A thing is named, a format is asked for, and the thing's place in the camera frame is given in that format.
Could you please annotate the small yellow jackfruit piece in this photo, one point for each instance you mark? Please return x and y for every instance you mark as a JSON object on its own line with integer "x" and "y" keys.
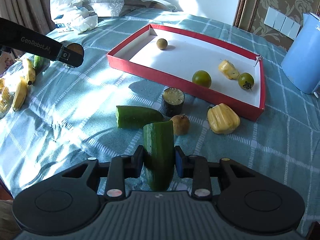
{"x": 228, "y": 69}

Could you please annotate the large green tomato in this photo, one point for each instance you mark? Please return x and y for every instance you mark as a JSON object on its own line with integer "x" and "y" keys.
{"x": 201, "y": 79}

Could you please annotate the whole small cucumber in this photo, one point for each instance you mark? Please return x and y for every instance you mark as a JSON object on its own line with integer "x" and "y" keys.
{"x": 38, "y": 62}

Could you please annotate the red cardboard tray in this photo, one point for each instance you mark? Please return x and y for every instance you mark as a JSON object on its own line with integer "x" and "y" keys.
{"x": 190, "y": 55}

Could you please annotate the cucumber half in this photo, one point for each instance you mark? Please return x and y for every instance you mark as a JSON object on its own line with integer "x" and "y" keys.
{"x": 138, "y": 117}
{"x": 158, "y": 155}

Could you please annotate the large yellow jackfruit piece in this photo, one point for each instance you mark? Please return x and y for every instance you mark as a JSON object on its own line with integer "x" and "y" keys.
{"x": 223, "y": 118}

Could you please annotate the beige curtain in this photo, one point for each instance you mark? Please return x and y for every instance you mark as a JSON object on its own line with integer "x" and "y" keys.
{"x": 22, "y": 2}

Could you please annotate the brown longan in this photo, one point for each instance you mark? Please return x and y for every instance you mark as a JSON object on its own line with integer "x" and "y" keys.
{"x": 162, "y": 44}

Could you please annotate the whole brown kiwi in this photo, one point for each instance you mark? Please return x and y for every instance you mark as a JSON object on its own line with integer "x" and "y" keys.
{"x": 180, "y": 125}

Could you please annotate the white wall switch panel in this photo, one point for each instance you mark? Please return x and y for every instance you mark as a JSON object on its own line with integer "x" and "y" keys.
{"x": 282, "y": 22}

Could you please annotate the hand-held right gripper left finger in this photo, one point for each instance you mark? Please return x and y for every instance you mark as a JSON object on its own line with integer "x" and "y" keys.
{"x": 139, "y": 163}

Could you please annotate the white plastic bag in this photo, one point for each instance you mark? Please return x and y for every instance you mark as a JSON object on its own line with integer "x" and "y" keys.
{"x": 67, "y": 7}

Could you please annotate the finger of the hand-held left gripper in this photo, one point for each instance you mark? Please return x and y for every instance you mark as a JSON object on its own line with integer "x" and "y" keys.
{"x": 71, "y": 59}

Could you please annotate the green checked tablecloth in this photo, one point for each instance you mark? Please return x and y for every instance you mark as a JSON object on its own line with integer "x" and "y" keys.
{"x": 75, "y": 105}

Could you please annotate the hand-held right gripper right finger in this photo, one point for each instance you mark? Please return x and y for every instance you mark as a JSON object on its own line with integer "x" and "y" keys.
{"x": 178, "y": 162}

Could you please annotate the clear bag of bananas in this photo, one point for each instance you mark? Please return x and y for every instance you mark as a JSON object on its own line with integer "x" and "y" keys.
{"x": 3, "y": 97}

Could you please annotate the yellow banana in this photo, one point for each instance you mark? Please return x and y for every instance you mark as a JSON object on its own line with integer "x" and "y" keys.
{"x": 28, "y": 70}
{"x": 20, "y": 93}

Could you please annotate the blue electric kettle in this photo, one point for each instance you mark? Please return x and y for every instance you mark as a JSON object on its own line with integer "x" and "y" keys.
{"x": 302, "y": 60}

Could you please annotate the small green tomato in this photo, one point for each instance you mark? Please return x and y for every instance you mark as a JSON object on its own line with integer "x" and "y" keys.
{"x": 246, "y": 80}

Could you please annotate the grey patterned gift bag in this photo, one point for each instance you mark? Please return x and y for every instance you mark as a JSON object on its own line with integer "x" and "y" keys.
{"x": 110, "y": 0}

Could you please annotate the tissue pack with blue label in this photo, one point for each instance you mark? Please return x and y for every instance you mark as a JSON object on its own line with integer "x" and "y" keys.
{"x": 62, "y": 25}

